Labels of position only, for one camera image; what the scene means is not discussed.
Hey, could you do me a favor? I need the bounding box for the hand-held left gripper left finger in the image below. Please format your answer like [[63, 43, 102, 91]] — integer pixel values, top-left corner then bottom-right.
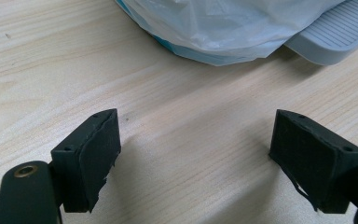
[[49, 108, 122, 214]]

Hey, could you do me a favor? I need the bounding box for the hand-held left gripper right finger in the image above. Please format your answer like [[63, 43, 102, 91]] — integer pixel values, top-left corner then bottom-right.
[[268, 108, 358, 215]]

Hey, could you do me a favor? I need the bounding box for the light blue trash bin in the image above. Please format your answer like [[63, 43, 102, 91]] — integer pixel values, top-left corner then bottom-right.
[[115, 0, 276, 67]]

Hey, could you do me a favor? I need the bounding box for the white plastic trash bag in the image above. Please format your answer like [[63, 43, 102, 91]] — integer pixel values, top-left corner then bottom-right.
[[117, 0, 347, 62]]

